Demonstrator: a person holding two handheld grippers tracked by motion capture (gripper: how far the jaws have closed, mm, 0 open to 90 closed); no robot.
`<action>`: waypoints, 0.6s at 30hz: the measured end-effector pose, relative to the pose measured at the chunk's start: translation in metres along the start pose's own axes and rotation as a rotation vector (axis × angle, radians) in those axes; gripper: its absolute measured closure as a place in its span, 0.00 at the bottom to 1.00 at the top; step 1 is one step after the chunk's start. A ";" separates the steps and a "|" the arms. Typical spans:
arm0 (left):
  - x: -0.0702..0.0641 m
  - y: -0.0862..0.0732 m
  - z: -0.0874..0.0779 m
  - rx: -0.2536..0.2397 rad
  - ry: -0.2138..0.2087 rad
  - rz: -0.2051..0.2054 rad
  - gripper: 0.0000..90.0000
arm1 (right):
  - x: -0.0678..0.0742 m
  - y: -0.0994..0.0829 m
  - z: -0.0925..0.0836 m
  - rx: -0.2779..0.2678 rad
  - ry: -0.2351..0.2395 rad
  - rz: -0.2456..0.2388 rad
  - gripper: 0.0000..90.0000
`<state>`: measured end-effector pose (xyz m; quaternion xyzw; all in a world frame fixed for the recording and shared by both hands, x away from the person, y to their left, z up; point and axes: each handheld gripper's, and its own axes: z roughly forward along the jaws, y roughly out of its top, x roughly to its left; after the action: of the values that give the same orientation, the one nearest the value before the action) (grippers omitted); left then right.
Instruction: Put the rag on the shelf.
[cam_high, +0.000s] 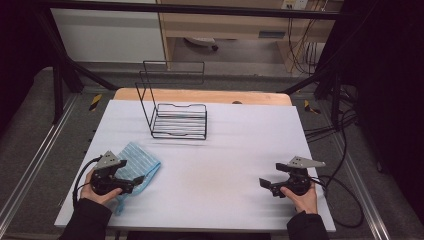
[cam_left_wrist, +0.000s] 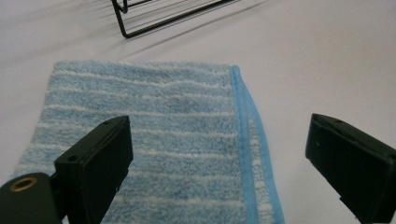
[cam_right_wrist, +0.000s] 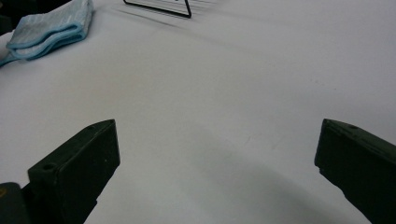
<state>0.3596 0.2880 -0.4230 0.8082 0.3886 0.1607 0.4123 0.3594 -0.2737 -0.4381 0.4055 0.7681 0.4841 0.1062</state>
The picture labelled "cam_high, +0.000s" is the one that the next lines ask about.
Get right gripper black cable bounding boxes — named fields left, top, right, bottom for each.
left=309, top=174, right=365, bottom=230

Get person's left hand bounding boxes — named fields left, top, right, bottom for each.
left=80, top=168, right=124, bottom=205

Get white cabinet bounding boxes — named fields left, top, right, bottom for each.
left=49, top=7, right=167, bottom=64

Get yellow black tape marker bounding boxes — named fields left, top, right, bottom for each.
left=88, top=93, right=103, bottom=112
left=303, top=99, right=322, bottom=115

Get white table board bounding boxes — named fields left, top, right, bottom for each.
left=54, top=99, right=337, bottom=234

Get hanging cable bundle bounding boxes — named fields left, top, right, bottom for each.
left=286, top=17, right=322, bottom=76

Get office chair base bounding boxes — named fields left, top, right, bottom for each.
left=183, top=36, right=220, bottom=52

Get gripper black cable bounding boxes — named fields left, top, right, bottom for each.
left=309, top=174, right=365, bottom=230
left=72, top=155, right=103, bottom=208

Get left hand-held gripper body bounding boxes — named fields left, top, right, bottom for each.
left=90, top=150, right=135, bottom=196

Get black curtain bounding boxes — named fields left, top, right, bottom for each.
left=0, top=0, right=58, bottom=134
left=339, top=0, right=424, bottom=228

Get light blue striped cloth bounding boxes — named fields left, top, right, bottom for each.
left=114, top=141, right=162, bottom=216

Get black metal frame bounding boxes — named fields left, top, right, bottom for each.
left=33, top=0, right=348, bottom=126

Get white power strip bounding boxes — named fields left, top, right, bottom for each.
left=281, top=0, right=310, bottom=11

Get person's right hand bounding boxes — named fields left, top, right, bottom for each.
left=279, top=181, right=320, bottom=215

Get aluminium rail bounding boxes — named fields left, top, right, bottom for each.
left=0, top=94, right=80, bottom=228
left=332, top=132, right=392, bottom=240

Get light wooden desk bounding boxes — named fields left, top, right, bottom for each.
left=155, top=0, right=345, bottom=74

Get black floor cables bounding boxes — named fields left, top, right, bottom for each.
left=303, top=82, right=360, bottom=142

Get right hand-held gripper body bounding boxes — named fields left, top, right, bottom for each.
left=275, top=156, right=327, bottom=198

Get black wire rack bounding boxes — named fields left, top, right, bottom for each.
left=134, top=60, right=209, bottom=141

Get wooden table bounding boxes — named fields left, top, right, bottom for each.
left=113, top=87, right=294, bottom=107

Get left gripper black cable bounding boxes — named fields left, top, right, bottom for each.
left=72, top=155, right=103, bottom=208

